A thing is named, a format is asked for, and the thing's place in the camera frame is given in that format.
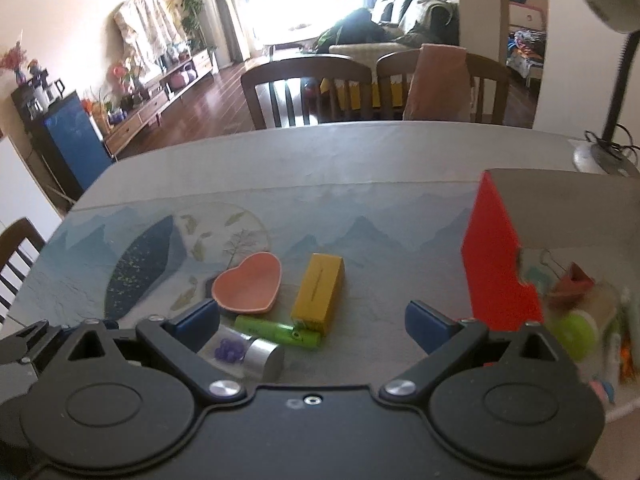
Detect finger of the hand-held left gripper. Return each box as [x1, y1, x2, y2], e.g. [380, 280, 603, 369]
[0, 323, 51, 367]

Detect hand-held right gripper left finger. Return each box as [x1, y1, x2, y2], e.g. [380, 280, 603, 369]
[59, 299, 248, 402]

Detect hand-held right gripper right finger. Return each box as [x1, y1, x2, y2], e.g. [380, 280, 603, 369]
[379, 299, 578, 402]

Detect clear bottle with silver cap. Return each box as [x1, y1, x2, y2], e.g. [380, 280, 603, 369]
[197, 322, 286, 382]

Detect red and white cardboard box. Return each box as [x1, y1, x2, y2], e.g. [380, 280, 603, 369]
[460, 167, 640, 413]

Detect teal oval plastic case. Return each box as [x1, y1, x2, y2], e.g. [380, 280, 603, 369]
[524, 265, 549, 292]

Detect pink heart dish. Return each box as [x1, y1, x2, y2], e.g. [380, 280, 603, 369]
[211, 252, 283, 317]

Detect green marker pen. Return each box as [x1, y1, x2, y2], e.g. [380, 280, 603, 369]
[234, 314, 322, 350]

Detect printed table mat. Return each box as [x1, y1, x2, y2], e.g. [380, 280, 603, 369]
[10, 182, 482, 343]

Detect dark wooden chair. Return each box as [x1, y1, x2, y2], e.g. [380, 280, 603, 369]
[375, 50, 512, 125]
[240, 55, 374, 130]
[0, 217, 49, 326]

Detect yellow box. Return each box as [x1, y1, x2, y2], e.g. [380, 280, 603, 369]
[291, 252, 346, 337]

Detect clear jar with green lid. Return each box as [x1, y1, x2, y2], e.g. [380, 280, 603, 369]
[547, 280, 622, 362]

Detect pink red folded object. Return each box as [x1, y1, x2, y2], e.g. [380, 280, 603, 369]
[546, 261, 597, 307]

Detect green and white tube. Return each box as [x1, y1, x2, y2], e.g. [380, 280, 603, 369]
[606, 285, 637, 356]

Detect blue front cabinet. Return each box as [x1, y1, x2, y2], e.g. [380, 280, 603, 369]
[25, 91, 117, 200]

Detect orange red toy figure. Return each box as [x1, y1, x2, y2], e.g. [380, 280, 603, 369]
[619, 345, 640, 383]

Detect wooden media cabinet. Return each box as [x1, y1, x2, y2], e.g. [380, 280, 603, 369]
[102, 47, 219, 157]

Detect pink cloth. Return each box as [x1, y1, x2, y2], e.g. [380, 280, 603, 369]
[402, 44, 474, 122]

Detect black kettle set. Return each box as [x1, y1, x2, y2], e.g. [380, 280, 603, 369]
[27, 71, 68, 108]

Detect beige sofa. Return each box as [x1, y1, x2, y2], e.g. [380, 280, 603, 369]
[320, 0, 461, 111]

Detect red flowers in vase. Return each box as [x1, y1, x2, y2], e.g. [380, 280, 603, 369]
[0, 41, 30, 86]

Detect bed with colourful bedding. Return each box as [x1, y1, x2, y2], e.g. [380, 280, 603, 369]
[506, 2, 549, 94]

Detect white round table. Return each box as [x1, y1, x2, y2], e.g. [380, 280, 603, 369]
[262, 24, 324, 59]

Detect floral hanging cloth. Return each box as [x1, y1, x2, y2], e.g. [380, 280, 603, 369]
[114, 0, 184, 55]

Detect white standing air conditioner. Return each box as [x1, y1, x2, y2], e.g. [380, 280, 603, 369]
[187, 0, 237, 69]

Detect dark clothes pile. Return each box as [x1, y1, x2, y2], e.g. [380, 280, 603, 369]
[320, 7, 402, 49]

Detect green white blanket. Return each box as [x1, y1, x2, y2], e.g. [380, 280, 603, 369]
[399, 0, 460, 47]

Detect green potted plant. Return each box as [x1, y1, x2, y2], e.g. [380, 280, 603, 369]
[179, 0, 207, 47]

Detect black lamp cable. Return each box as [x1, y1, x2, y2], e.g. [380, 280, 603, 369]
[582, 122, 640, 155]

